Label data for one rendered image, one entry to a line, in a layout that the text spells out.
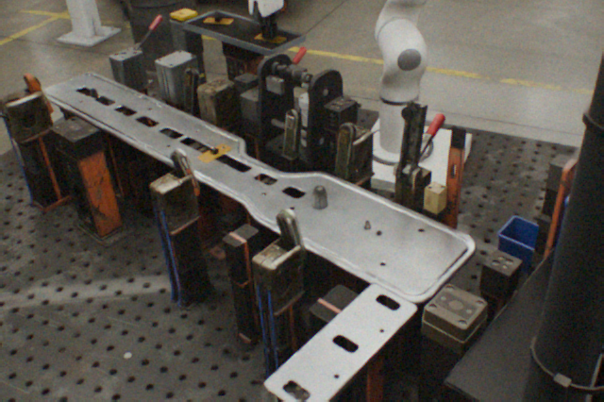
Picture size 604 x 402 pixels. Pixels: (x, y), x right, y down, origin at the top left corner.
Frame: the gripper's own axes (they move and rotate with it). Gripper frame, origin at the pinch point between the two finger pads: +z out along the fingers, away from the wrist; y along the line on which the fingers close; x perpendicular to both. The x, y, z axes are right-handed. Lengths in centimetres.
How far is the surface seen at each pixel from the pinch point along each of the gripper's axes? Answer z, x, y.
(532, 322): 15, 88, 54
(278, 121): 16.2, 13.6, 17.3
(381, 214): 18, 53, 37
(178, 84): 13.4, -20.4, 17.0
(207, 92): 10.8, -6.5, 20.9
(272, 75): 2.6, 13.7, 18.7
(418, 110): -2, 55, 27
